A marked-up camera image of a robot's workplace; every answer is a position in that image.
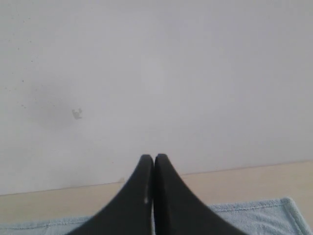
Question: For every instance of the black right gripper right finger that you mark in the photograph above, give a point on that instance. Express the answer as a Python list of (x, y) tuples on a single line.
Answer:
[(178, 211)]

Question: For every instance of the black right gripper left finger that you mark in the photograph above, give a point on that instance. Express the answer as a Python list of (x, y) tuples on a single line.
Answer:
[(130, 211)]

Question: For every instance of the light blue fluffy towel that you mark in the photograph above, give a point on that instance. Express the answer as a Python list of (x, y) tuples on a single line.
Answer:
[(265, 217)]

